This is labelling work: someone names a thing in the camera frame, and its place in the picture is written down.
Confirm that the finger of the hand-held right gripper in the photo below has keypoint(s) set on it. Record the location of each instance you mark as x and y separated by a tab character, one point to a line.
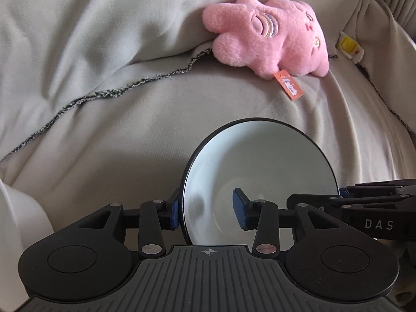
377	189
312	201

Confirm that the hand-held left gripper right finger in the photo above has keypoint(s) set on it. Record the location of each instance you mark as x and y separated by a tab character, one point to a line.
239	208

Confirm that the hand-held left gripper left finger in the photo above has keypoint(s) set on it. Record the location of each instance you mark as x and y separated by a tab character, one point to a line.
174	213

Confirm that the blue bowl dark rim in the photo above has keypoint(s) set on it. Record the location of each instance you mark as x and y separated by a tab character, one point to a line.
260	156

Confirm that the white plastic tub rainbow print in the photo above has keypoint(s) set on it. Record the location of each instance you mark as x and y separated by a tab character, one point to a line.
19	214

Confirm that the yellow fabric tag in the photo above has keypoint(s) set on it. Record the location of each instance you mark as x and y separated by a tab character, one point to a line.
347	44

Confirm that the beige sofa cover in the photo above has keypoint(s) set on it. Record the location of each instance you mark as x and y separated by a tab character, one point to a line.
97	71

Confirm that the pink plush toy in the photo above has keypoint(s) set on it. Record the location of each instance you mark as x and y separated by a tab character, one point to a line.
260	39

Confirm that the beige curtain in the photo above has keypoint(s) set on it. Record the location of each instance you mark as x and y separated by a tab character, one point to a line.
399	0

